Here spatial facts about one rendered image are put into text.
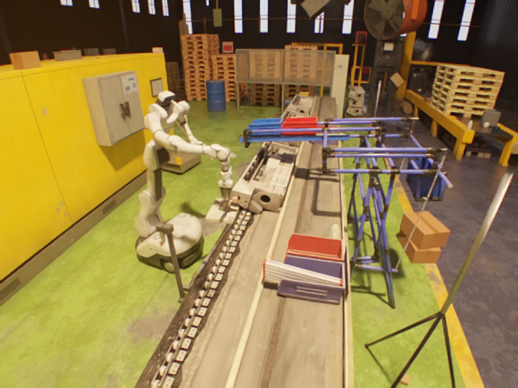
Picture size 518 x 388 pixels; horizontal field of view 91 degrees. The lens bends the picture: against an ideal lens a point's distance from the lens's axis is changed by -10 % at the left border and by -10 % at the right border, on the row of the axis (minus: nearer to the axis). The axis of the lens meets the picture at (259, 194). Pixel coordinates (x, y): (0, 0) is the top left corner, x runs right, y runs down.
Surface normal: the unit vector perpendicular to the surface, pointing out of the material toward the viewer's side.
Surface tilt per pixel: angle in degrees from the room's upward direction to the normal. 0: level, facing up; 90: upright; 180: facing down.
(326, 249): 88
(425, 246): 90
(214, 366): 0
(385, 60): 90
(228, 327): 0
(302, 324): 0
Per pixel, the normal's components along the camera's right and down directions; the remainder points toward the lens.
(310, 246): -0.22, 0.44
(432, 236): 0.13, 0.48
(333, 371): -0.01, -0.88
